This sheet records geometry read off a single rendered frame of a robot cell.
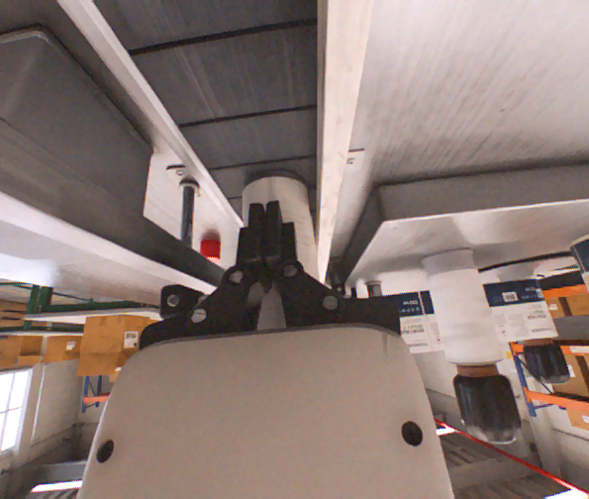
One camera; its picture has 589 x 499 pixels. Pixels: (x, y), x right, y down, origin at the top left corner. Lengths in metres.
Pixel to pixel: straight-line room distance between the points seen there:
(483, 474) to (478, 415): 5.71
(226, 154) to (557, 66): 0.24
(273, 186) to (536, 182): 0.32
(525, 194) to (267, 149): 0.31
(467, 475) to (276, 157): 5.99
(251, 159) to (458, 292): 0.41
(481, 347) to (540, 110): 0.33
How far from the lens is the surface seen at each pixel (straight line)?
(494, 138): 0.32
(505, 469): 6.47
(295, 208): 0.17
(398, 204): 0.31
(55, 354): 5.03
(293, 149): 0.17
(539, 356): 0.89
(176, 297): 0.23
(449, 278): 0.49
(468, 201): 0.35
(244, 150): 0.17
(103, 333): 2.12
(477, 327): 0.49
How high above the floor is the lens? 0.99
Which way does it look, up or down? 19 degrees down
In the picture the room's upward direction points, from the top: 175 degrees clockwise
